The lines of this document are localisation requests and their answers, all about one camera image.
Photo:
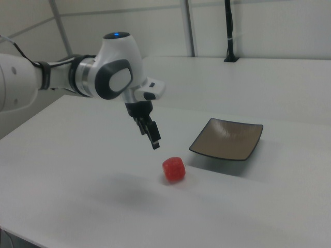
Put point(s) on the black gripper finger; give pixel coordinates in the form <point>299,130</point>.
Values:
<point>141,126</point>
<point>154,135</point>

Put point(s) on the square brown ceramic plate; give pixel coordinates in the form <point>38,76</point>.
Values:
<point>227,140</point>

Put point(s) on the red apple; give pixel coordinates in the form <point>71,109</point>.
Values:
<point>174,169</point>

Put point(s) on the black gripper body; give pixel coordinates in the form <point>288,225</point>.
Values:
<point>138,109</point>

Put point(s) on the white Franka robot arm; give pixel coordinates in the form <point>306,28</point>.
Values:
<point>113,51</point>

